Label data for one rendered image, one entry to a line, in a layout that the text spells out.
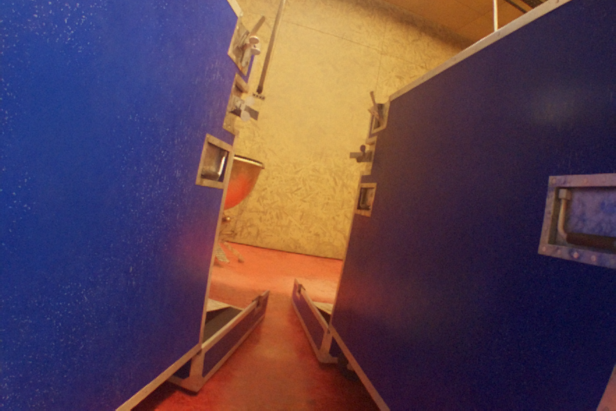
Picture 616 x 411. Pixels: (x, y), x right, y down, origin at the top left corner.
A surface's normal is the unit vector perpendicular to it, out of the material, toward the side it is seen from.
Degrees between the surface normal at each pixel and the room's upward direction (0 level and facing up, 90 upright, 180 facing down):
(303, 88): 90
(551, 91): 90
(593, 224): 90
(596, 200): 90
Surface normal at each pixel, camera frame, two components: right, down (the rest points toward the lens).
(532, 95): -0.97, -0.20
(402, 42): 0.25, 0.00
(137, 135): 0.97, 0.18
